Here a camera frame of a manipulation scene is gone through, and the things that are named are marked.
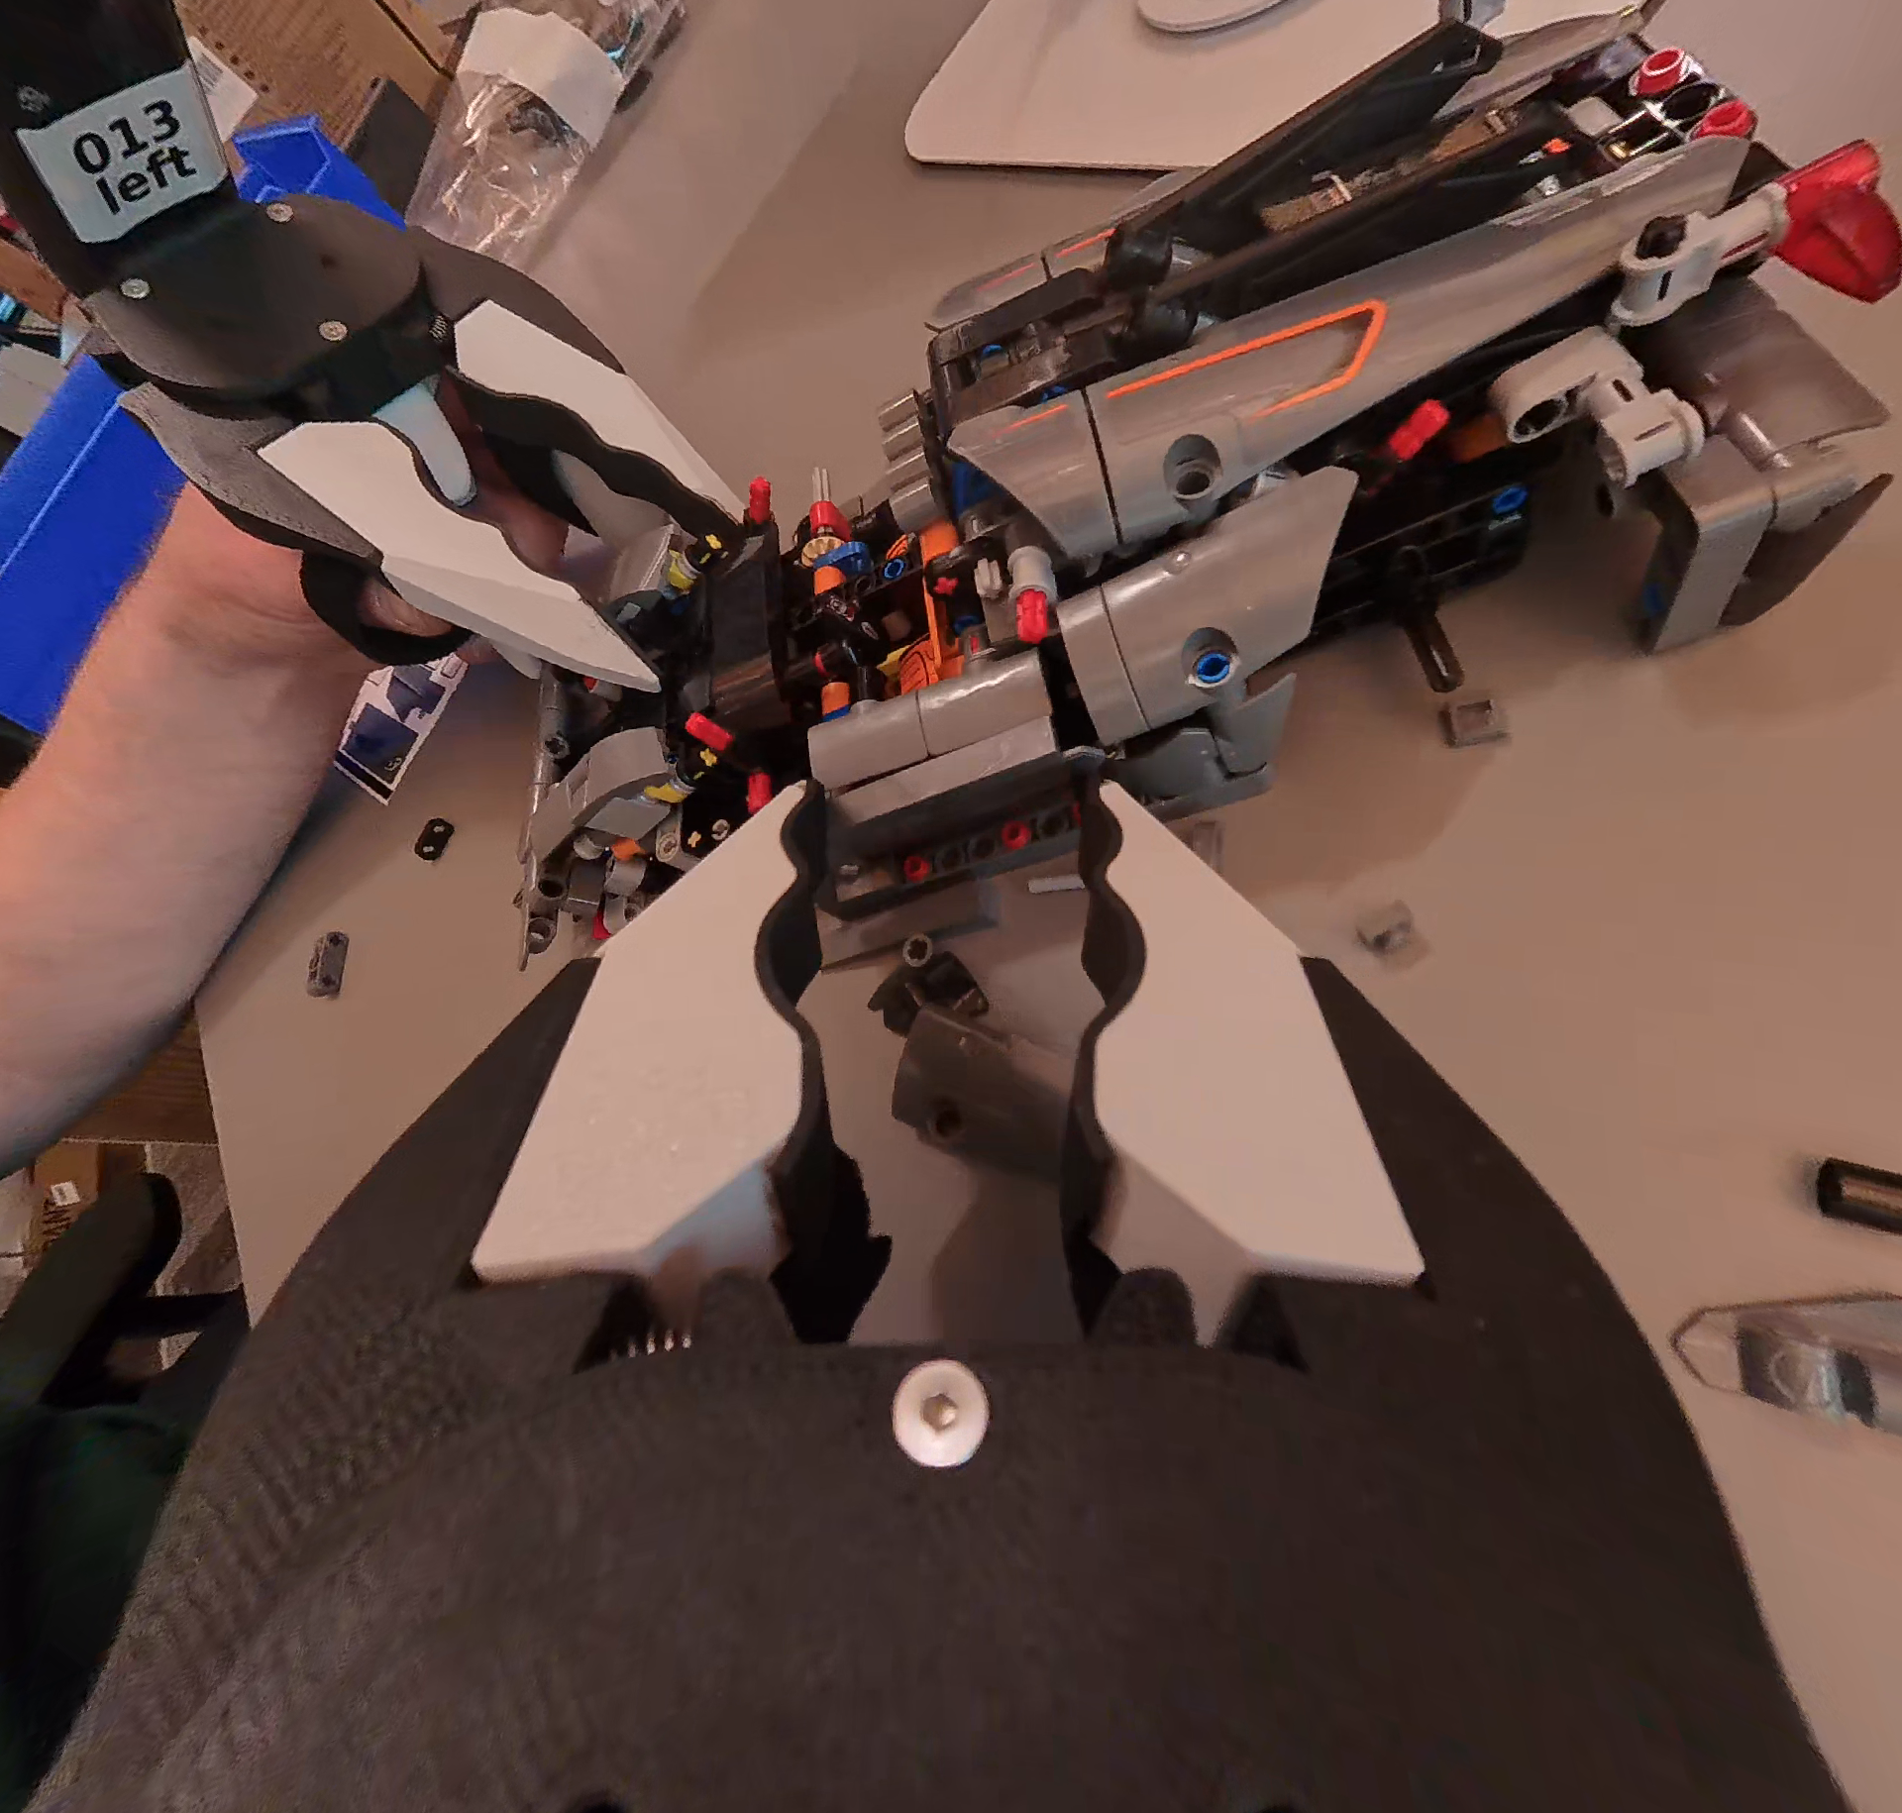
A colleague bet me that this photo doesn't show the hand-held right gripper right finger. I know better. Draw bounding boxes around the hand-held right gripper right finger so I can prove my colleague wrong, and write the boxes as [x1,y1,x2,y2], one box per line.
[1070,777,1429,1323]

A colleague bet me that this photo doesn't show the black angled lego piece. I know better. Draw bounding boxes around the black angled lego piece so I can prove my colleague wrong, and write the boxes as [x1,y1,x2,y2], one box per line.
[868,936,990,1033]

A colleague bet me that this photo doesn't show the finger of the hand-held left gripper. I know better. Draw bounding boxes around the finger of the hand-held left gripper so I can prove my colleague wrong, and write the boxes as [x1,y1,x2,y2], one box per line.
[254,419,666,696]
[444,297,749,541]

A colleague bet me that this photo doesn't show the person's left hand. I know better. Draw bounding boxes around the person's left hand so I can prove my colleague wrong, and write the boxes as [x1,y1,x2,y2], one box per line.
[139,482,579,678]

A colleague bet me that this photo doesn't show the clear plastic parts bag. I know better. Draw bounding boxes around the clear plastic parts bag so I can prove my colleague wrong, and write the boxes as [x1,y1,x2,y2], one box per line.
[402,0,701,270]

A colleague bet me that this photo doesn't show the person's left forearm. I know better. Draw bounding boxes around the person's left forearm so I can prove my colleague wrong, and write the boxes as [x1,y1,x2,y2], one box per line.
[0,565,388,1176]

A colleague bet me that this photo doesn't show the grey black lego car model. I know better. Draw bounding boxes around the grey black lego car model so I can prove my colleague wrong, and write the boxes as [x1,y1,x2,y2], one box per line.
[511,0,1902,975]

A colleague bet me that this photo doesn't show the dark grey curved lego panel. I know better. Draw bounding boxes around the dark grey curved lego panel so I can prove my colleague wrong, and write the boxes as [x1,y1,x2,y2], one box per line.
[891,1008,1079,1176]

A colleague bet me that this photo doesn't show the white book stand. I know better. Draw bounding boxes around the white book stand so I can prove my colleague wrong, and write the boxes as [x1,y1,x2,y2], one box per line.
[907,0,1733,181]

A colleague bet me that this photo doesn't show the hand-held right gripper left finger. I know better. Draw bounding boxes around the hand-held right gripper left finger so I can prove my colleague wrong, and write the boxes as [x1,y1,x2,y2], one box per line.
[468,780,827,1286]

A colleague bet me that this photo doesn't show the brown cardboard box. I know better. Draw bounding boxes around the brown cardboard box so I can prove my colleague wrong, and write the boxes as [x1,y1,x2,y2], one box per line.
[164,0,462,106]

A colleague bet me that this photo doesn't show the blue plastic bin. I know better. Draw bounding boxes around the blue plastic bin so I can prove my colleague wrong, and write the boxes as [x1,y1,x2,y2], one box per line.
[229,120,410,232]
[0,357,165,737]

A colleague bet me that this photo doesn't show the lego sticker sheet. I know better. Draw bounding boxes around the lego sticker sheet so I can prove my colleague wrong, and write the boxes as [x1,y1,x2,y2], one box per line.
[339,655,468,805]

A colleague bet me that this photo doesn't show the black office chair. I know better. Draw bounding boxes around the black office chair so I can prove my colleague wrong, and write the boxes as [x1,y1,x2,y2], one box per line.
[0,1171,186,1415]

